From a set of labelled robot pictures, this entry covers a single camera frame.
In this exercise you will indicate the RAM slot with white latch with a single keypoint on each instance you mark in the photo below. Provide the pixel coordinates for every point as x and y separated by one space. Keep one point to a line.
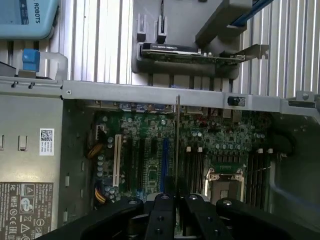
260 175
269 172
188 170
200 172

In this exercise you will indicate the grey regulatory label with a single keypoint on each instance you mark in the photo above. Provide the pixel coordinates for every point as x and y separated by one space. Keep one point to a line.
26 210

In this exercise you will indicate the black graphics card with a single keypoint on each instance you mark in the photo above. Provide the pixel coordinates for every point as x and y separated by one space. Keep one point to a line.
180 53

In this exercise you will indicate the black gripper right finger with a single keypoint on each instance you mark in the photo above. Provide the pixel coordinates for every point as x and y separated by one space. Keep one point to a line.
197 217

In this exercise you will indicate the blue plastic case latch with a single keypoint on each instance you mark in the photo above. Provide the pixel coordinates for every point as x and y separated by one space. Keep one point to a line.
31 58

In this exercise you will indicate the CPU socket with metal frame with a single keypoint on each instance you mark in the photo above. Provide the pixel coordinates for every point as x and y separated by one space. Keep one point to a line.
226 182

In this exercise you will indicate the white QR code sticker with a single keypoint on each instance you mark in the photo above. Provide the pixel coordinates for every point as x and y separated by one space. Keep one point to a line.
47 141

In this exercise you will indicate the grey power supply unit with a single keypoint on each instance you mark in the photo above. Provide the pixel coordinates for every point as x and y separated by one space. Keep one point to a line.
27 162

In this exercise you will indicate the light blue teach pendant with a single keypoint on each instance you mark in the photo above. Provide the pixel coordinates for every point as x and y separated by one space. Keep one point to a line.
25 17

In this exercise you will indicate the long black expansion slot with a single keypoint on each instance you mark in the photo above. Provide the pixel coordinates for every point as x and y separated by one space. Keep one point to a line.
141 165
129 162

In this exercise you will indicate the black case lock knob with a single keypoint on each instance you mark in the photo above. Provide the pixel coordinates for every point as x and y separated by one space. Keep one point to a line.
236 101

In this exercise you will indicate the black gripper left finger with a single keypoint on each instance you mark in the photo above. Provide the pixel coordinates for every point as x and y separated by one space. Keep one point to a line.
160 217

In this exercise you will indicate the grey parts rack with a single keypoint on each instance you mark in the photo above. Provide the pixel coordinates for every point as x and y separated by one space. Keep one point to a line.
180 22

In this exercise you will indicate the white expansion slot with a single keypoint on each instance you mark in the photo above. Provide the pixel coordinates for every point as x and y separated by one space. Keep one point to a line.
117 160

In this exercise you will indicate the blue expansion slot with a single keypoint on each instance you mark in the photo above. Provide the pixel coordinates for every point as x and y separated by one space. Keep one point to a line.
165 162

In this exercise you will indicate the blue strip on rack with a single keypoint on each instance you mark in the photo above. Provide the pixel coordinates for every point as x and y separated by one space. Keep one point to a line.
246 12

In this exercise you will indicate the green motherboard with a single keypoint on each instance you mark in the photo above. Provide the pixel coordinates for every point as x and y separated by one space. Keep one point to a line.
150 130

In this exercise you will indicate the silver metal PC case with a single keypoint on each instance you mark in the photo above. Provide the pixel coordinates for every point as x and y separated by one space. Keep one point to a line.
150 91

